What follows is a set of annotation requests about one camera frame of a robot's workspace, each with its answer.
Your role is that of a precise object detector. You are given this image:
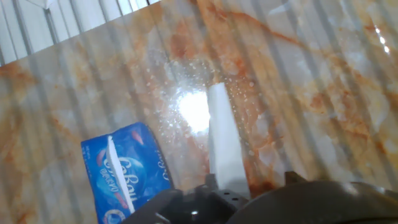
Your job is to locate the blue tissue pack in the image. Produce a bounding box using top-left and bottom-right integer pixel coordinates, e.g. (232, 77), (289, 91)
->
(80, 121), (174, 224)

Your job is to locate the orange marble pattern mat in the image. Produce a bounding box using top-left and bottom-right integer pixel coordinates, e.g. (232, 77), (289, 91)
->
(0, 0), (398, 224)

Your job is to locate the white paper napkin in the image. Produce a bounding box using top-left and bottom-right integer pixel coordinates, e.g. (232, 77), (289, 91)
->
(207, 82), (251, 200)

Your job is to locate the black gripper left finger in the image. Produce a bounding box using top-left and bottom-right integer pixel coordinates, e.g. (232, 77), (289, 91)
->
(123, 174), (249, 224)

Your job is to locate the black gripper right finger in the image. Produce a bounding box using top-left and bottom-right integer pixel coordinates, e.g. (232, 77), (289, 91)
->
(284, 170), (308, 185)

